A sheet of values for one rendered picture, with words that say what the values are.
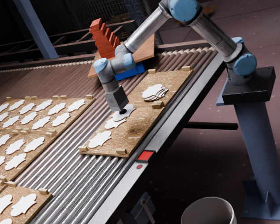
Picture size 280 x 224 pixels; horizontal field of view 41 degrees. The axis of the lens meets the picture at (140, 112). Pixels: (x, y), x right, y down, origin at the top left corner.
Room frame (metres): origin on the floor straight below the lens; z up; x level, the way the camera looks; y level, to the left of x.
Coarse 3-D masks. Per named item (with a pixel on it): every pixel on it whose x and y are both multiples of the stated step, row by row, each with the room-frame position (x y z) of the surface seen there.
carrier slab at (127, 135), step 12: (144, 108) 1.92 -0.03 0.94; (156, 108) 1.86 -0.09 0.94; (132, 120) 1.84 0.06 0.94; (144, 120) 1.79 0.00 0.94; (156, 120) 1.76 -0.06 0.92; (96, 132) 1.89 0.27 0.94; (120, 132) 1.77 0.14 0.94; (132, 132) 1.72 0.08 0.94; (144, 132) 1.67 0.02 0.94; (84, 144) 1.81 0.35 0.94; (108, 144) 1.71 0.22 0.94; (120, 144) 1.66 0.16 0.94; (132, 144) 1.61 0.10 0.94; (120, 156) 1.57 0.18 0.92
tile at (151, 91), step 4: (156, 84) 2.08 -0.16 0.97; (160, 84) 2.06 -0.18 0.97; (148, 88) 2.08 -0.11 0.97; (152, 88) 2.05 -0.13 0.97; (156, 88) 2.03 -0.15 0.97; (160, 88) 2.01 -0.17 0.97; (144, 92) 2.05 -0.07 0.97; (148, 92) 2.02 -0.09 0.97; (152, 92) 2.00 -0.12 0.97; (156, 92) 1.98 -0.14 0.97; (144, 96) 2.00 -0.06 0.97; (148, 96) 1.97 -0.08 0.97
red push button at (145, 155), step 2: (142, 152) 1.52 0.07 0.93; (144, 152) 1.51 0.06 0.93; (146, 152) 1.50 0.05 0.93; (148, 152) 1.50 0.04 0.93; (150, 152) 1.49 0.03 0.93; (152, 152) 1.48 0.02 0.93; (142, 154) 1.50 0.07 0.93; (144, 154) 1.50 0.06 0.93; (146, 154) 1.49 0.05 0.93; (148, 154) 1.48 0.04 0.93; (150, 154) 1.48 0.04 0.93; (140, 156) 1.49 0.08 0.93; (142, 156) 1.49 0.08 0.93; (144, 156) 1.48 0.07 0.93; (146, 156) 1.47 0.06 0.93; (148, 156) 1.47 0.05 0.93; (138, 158) 1.49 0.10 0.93; (140, 158) 1.48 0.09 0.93; (142, 158) 1.47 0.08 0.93; (144, 158) 1.47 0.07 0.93; (146, 158) 1.46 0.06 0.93
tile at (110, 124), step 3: (108, 120) 1.95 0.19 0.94; (111, 120) 1.93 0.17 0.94; (123, 120) 1.87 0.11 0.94; (126, 120) 1.86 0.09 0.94; (108, 123) 1.92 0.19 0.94; (111, 123) 1.90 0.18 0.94; (114, 123) 1.89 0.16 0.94; (117, 123) 1.87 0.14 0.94; (120, 123) 1.86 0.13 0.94; (105, 126) 1.90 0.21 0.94; (108, 126) 1.88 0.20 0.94; (111, 126) 1.87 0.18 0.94; (114, 126) 1.85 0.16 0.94; (117, 126) 1.84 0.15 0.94; (108, 129) 1.86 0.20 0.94
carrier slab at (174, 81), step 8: (160, 72) 2.30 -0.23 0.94; (168, 72) 2.25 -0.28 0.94; (176, 72) 2.20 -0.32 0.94; (184, 72) 2.15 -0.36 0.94; (192, 72) 2.13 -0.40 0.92; (144, 80) 2.29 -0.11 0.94; (152, 80) 2.24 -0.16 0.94; (160, 80) 2.19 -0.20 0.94; (168, 80) 2.14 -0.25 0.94; (176, 80) 2.09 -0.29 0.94; (184, 80) 2.05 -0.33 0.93; (136, 88) 2.22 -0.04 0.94; (144, 88) 2.17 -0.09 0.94; (168, 88) 2.03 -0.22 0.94; (176, 88) 1.99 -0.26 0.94; (128, 96) 2.16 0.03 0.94; (136, 96) 2.11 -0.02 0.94; (168, 96) 1.94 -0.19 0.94; (136, 104) 2.01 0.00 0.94; (144, 104) 1.97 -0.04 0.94
